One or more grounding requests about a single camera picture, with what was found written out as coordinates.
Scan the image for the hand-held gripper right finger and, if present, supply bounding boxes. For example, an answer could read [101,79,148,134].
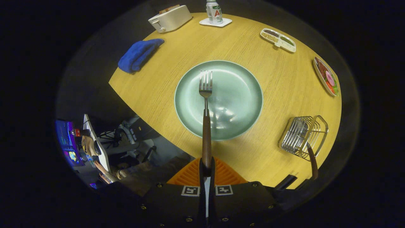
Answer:
[207,157,276,228]

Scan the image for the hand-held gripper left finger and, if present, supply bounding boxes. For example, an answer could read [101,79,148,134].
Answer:
[139,157,208,228]

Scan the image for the wooden-handled metal fork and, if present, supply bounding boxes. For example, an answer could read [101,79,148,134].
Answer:
[199,70,213,176]

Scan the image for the wooden-handled metal spoon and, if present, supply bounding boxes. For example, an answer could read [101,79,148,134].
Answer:
[306,142,319,181]

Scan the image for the person's beige trousers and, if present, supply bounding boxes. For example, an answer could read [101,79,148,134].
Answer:
[120,155,200,197]

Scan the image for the black office chair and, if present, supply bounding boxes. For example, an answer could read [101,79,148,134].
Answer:
[98,116,162,162]

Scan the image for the white-backed monitor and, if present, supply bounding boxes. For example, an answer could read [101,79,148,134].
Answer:
[83,114,111,173]

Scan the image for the pale green plate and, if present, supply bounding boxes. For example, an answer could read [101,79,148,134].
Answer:
[174,60,264,141]

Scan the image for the lit computer monitor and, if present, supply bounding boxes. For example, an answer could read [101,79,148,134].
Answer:
[55,120,85,167]

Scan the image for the white plate of food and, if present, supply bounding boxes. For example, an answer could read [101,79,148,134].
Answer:
[313,57,340,97]

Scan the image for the blue folded cloth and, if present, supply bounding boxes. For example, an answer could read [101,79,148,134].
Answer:
[118,38,165,74]

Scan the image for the white divided bean dish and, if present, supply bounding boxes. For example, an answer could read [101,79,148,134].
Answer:
[260,28,297,53]

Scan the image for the white square coaster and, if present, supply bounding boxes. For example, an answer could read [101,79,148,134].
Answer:
[199,17,233,28]

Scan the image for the white toaster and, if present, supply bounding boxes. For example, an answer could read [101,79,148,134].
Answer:
[148,4,193,33]

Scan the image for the small white drink bottle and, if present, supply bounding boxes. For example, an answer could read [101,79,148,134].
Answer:
[206,0,223,25]

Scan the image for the toast slices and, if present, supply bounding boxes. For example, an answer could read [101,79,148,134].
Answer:
[158,4,181,15]

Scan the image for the metal wire basket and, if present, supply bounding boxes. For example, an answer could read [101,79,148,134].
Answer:
[278,115,329,162]

